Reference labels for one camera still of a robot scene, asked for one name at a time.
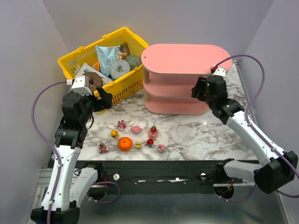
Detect orange fruit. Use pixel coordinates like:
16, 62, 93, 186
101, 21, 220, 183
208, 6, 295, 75
117, 137, 133, 152

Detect pink bear donut toy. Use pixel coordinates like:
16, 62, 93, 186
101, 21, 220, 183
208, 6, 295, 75
148, 125, 159, 140

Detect black front mounting rail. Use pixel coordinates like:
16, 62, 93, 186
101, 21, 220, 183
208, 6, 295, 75
75, 161, 250, 195

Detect orange snack packet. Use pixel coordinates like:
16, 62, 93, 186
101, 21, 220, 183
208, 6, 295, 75
94, 62, 100, 71

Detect small yellow minion toy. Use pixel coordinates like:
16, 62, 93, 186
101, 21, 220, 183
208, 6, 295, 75
135, 142, 142, 149

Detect pink figure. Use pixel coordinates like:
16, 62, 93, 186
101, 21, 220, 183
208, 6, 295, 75
157, 144, 165, 153

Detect green melon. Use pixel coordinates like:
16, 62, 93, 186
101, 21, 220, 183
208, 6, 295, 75
125, 55, 142, 71

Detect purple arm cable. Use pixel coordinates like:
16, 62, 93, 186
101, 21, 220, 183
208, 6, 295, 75
31, 81, 68, 224
214, 54, 299, 199

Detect brown striped wrapped roll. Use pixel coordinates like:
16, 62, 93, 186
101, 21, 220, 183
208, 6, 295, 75
84, 72, 103, 92

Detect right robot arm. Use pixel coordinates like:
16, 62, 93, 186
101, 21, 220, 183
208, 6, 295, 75
192, 75, 298, 194

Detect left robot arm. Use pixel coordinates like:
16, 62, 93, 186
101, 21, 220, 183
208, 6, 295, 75
30, 87, 113, 224

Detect pink round planet toy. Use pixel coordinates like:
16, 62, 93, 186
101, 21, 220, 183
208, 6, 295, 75
130, 126, 142, 134

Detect pink bear toy front left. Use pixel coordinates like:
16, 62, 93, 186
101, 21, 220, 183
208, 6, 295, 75
98, 143, 108, 154

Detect brown snack bag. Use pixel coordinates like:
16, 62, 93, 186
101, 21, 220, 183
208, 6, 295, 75
118, 43, 131, 60

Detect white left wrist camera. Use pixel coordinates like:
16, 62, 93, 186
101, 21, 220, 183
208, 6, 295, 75
66, 75, 93, 96

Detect yellow duck toy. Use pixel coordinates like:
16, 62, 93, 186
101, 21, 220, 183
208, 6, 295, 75
110, 130, 119, 138

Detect pink three-tier wooden shelf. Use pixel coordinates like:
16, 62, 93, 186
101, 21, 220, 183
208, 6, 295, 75
141, 43, 232, 115

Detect white and blue box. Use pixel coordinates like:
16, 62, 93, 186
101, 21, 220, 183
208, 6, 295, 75
75, 63, 113, 85

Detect grey paper-wrapped roll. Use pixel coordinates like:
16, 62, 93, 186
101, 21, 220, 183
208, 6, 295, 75
110, 60, 130, 80

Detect light blue cassava chips bag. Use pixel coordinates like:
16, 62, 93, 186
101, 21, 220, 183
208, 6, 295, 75
95, 45, 122, 77

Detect yellow plastic shopping basket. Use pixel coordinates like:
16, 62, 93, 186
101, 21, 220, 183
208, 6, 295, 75
57, 28, 148, 112

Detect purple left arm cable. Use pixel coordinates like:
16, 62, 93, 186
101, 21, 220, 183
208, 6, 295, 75
31, 81, 68, 224

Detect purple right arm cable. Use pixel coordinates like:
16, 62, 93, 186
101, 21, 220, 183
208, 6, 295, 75
214, 54, 299, 199

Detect red strawberry figure toy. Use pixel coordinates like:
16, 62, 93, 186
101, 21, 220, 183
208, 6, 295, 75
145, 139, 154, 147

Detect pink bear strawberry toy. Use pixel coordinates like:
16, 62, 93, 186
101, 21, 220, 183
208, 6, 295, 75
117, 120, 127, 131

